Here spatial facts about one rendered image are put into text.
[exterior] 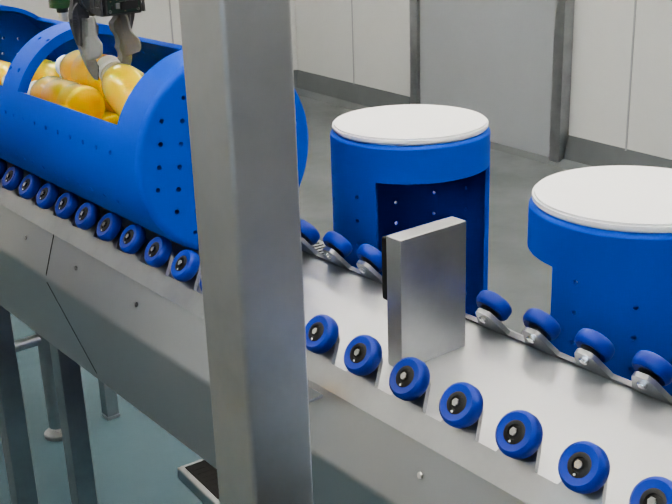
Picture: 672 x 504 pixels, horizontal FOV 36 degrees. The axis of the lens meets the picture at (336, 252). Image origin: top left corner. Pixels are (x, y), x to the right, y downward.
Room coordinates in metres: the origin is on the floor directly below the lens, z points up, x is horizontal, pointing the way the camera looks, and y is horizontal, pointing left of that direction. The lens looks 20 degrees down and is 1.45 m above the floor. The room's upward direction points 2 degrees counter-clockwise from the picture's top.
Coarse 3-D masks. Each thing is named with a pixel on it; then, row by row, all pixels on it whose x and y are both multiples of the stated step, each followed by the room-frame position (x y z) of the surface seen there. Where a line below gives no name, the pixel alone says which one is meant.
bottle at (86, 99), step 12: (36, 84) 1.73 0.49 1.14; (48, 84) 1.70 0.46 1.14; (60, 84) 1.68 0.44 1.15; (72, 84) 1.66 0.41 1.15; (84, 84) 1.66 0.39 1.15; (36, 96) 1.71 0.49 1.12; (48, 96) 1.68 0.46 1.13; (60, 96) 1.65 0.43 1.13; (72, 96) 1.63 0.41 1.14; (84, 96) 1.64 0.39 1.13; (96, 96) 1.65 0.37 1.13; (72, 108) 1.63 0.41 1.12; (84, 108) 1.64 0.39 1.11; (96, 108) 1.65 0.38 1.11
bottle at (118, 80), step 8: (112, 64) 1.55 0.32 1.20; (120, 64) 1.53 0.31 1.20; (104, 72) 1.54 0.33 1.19; (112, 72) 1.51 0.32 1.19; (120, 72) 1.51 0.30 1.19; (128, 72) 1.50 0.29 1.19; (136, 72) 1.51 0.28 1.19; (104, 80) 1.51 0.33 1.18; (112, 80) 1.50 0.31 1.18; (120, 80) 1.49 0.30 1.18; (128, 80) 1.49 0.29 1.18; (136, 80) 1.49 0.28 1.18; (104, 88) 1.51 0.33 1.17; (112, 88) 1.49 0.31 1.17; (120, 88) 1.48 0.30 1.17; (128, 88) 1.48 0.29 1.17; (104, 96) 1.51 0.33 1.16; (112, 96) 1.49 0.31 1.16; (120, 96) 1.48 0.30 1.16; (112, 104) 1.49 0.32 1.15; (120, 104) 1.47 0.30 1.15; (120, 112) 1.47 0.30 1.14
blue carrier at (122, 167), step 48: (0, 48) 2.10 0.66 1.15; (48, 48) 1.68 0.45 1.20; (144, 48) 1.79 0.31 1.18; (0, 96) 1.69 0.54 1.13; (144, 96) 1.36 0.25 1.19; (0, 144) 1.73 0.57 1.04; (48, 144) 1.54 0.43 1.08; (96, 144) 1.41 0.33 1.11; (144, 144) 1.33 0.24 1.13; (96, 192) 1.46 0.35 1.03; (144, 192) 1.32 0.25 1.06; (192, 192) 1.36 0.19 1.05; (192, 240) 1.36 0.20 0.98
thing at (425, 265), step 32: (448, 224) 1.10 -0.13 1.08; (384, 256) 1.08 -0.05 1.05; (416, 256) 1.06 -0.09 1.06; (448, 256) 1.09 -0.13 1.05; (384, 288) 1.08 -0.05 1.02; (416, 288) 1.06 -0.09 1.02; (448, 288) 1.09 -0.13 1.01; (416, 320) 1.06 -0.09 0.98; (448, 320) 1.09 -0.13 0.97; (416, 352) 1.06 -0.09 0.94
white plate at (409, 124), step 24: (336, 120) 1.83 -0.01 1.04; (360, 120) 1.83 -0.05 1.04; (384, 120) 1.82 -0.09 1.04; (408, 120) 1.81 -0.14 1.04; (432, 120) 1.81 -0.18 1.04; (456, 120) 1.80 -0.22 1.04; (480, 120) 1.79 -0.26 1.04; (384, 144) 1.69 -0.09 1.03; (408, 144) 1.68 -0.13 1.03; (432, 144) 1.68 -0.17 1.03
